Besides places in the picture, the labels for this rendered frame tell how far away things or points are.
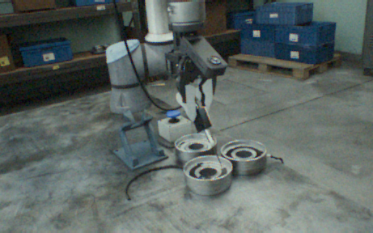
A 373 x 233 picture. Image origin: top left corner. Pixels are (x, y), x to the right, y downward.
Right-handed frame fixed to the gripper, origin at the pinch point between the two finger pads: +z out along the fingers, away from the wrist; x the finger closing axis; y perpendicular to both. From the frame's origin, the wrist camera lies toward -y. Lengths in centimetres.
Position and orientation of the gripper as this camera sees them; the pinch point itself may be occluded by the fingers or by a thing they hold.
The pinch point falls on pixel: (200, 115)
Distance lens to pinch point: 79.9
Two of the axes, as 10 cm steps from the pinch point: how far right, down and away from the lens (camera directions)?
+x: -8.4, 2.6, -4.7
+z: 0.8, 9.2, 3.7
